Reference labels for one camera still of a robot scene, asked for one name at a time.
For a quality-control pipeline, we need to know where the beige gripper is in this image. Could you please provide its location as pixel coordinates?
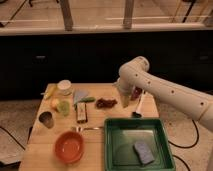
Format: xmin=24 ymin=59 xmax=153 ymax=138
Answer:
xmin=116 ymin=83 xmax=132 ymax=108

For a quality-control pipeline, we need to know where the dark red grape bunch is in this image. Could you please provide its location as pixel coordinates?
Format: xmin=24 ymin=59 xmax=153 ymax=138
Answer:
xmin=96 ymin=98 xmax=117 ymax=109

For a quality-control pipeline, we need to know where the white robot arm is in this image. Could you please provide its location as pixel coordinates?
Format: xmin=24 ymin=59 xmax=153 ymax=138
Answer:
xmin=116 ymin=56 xmax=213 ymax=132

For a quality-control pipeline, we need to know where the dark maroon bowl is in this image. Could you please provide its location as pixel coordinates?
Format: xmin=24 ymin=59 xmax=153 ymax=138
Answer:
xmin=130 ymin=87 xmax=142 ymax=101

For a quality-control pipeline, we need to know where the orange red bowl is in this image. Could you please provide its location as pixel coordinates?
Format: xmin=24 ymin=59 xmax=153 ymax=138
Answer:
xmin=54 ymin=131 xmax=84 ymax=164

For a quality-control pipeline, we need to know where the green pepper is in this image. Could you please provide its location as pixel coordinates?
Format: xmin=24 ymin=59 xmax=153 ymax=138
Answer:
xmin=79 ymin=97 xmax=96 ymax=103

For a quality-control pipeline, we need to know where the green plastic tray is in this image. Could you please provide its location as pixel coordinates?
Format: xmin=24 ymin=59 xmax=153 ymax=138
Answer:
xmin=104 ymin=118 xmax=176 ymax=171

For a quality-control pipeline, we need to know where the brown chocolate bar box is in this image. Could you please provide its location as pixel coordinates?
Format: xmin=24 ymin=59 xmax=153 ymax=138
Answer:
xmin=76 ymin=103 xmax=87 ymax=123

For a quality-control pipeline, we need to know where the blue grey cloth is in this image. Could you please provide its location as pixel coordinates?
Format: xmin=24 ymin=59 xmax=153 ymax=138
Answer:
xmin=73 ymin=90 xmax=89 ymax=104

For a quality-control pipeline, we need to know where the metal spoon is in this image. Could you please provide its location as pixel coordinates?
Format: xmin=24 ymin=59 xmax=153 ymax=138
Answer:
xmin=71 ymin=126 xmax=103 ymax=132

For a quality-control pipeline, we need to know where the blue grey sponge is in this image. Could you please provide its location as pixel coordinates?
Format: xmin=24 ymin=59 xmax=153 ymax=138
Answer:
xmin=134 ymin=140 xmax=154 ymax=165

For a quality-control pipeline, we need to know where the white round container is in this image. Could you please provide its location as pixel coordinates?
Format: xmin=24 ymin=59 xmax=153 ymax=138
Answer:
xmin=57 ymin=80 xmax=72 ymax=96

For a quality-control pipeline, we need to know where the peach coloured fruit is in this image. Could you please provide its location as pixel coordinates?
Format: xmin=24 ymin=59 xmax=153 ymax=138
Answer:
xmin=51 ymin=98 xmax=59 ymax=109

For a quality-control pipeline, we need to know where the yellow banana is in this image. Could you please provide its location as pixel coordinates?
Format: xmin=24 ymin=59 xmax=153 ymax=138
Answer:
xmin=43 ymin=85 xmax=56 ymax=100

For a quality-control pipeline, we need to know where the grey metal cup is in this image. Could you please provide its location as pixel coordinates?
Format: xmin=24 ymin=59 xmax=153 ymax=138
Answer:
xmin=39 ymin=111 xmax=54 ymax=129

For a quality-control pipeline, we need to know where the black power cable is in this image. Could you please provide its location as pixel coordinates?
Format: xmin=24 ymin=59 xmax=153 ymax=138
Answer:
xmin=168 ymin=119 xmax=201 ymax=150

